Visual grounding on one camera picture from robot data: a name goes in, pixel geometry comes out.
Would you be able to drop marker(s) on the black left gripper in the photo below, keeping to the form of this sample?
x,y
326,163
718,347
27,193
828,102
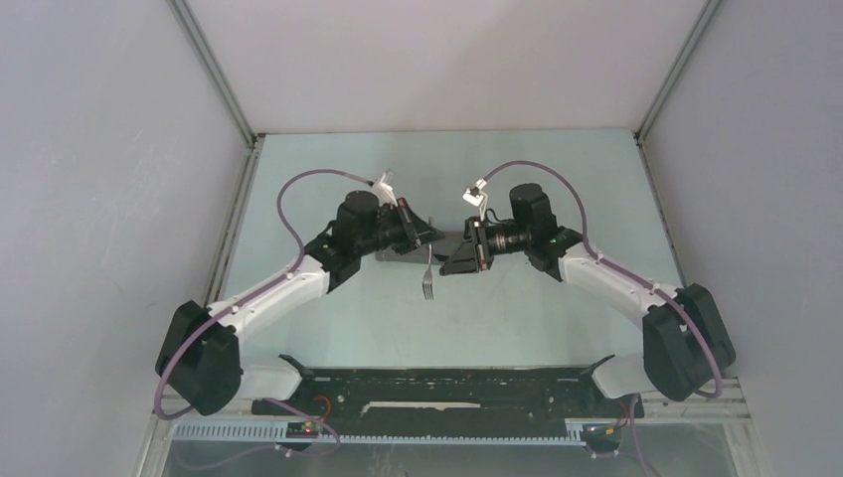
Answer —
x,y
414,231

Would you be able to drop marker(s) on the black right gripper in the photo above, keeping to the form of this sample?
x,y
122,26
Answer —
x,y
472,252

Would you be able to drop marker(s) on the grey cloth napkin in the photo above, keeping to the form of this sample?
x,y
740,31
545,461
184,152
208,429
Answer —
x,y
442,249

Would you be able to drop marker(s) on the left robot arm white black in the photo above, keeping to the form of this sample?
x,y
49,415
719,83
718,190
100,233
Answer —
x,y
201,356

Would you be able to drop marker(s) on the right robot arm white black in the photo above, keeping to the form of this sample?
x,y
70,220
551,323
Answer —
x,y
684,338

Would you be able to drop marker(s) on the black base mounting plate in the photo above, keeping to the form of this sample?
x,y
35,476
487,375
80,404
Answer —
x,y
396,425

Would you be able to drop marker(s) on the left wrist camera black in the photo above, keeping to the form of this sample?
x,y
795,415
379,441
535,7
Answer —
x,y
382,188

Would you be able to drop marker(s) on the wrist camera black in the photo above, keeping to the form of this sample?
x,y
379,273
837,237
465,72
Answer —
x,y
382,188
476,196

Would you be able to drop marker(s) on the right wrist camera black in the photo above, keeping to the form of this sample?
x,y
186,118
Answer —
x,y
476,196

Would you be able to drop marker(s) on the aluminium frame rail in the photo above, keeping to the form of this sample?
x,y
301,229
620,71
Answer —
x,y
538,395

